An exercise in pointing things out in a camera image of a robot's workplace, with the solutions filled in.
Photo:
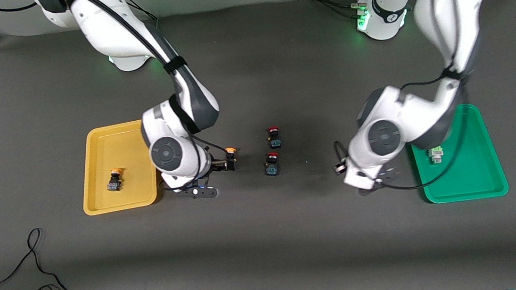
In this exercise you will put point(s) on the yellow push button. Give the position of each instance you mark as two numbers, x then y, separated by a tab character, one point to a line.
114	181
230	150

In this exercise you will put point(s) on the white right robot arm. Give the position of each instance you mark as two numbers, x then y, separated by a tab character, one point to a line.
104	27

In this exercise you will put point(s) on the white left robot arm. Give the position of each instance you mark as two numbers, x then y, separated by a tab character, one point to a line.
476	1

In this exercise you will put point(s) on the red push button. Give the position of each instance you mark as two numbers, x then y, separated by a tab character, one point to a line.
275	141
272	167

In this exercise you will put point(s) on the yellow plastic tray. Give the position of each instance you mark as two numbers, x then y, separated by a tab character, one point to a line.
116	149

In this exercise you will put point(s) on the dark grey table mat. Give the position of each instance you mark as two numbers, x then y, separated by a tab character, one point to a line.
269	257

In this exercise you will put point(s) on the green plastic tray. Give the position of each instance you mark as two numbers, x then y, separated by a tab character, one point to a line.
473	171

